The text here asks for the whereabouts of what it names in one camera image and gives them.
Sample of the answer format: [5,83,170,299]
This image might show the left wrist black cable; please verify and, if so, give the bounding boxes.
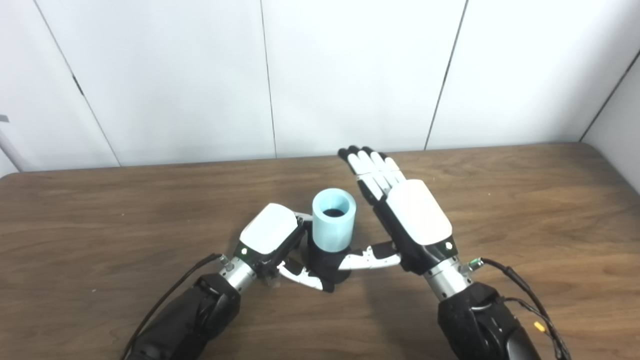
[120,252,231,360]

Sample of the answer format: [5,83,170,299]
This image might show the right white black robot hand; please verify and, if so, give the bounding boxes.
[337,145,457,276]

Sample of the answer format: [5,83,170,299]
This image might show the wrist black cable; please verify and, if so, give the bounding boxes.
[467,257,571,360]
[120,252,231,360]

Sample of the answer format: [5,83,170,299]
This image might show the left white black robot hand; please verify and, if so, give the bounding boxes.
[234,202,335,293]

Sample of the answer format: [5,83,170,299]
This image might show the black nozzle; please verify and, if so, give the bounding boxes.
[305,235,358,286]

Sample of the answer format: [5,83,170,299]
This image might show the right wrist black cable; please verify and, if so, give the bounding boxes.
[467,257,571,360]

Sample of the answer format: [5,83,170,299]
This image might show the light-blue hose piece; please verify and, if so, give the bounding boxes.
[312,188,357,252]

